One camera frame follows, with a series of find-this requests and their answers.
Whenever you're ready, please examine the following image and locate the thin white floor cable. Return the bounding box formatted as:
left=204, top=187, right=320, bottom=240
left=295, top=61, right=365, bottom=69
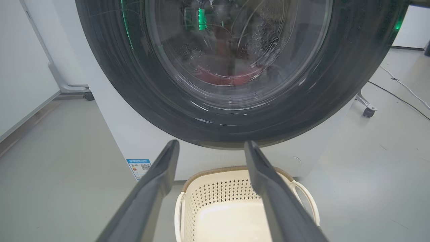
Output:
left=380, top=65, right=430, bottom=110

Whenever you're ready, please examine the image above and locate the round black glass washer door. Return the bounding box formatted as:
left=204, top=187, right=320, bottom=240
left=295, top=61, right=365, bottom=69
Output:
left=75, top=0, right=409, bottom=150

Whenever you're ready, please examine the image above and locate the white front-load washing machine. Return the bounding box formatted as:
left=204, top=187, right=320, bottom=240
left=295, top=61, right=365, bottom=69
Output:
left=50, top=0, right=358, bottom=182

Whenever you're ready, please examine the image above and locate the beige perforated laundry basket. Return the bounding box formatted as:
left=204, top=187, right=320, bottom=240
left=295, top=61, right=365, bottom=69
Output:
left=174, top=165, right=320, bottom=242

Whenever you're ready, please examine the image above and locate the thin black floor cable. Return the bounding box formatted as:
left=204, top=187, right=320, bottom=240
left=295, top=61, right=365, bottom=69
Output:
left=368, top=81, right=430, bottom=121

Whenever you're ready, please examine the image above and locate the chrome partition leg with caster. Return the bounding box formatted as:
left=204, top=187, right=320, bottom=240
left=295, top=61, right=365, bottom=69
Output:
left=355, top=91, right=377, bottom=118

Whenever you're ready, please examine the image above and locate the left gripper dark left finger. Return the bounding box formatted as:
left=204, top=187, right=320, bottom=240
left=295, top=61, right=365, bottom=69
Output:
left=96, top=140, right=180, bottom=242

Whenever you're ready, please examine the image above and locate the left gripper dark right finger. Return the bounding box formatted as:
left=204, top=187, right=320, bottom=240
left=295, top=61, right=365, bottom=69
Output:
left=244, top=140, right=329, bottom=242

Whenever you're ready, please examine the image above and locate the red knitted garment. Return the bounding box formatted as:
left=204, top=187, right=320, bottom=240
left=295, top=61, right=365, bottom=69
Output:
left=198, top=65, right=266, bottom=87

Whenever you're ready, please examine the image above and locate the blue energy label sticker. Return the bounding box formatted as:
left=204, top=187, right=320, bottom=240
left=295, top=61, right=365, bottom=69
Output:
left=126, top=159, right=152, bottom=181

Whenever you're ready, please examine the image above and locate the grey partition leg with caster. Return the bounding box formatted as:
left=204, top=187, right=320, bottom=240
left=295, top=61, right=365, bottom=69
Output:
left=19, top=0, right=95, bottom=101

